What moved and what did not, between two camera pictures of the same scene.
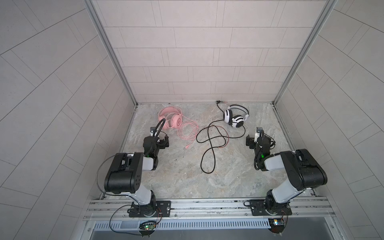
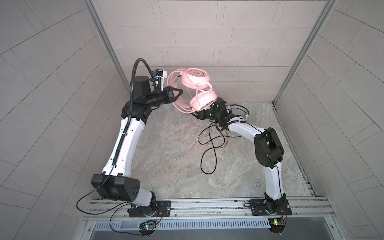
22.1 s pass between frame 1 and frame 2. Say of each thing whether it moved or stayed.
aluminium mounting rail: stayed
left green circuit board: stayed
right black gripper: moved
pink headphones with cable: moved
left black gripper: moved
